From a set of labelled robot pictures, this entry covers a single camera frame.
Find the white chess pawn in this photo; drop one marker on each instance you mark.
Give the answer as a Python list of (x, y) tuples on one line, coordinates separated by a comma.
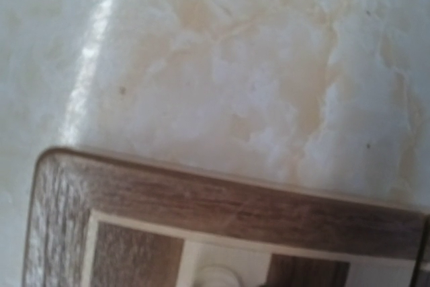
[(216, 276)]

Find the wooden chess board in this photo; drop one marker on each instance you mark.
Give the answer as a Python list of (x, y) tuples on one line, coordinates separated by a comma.
[(72, 188)]

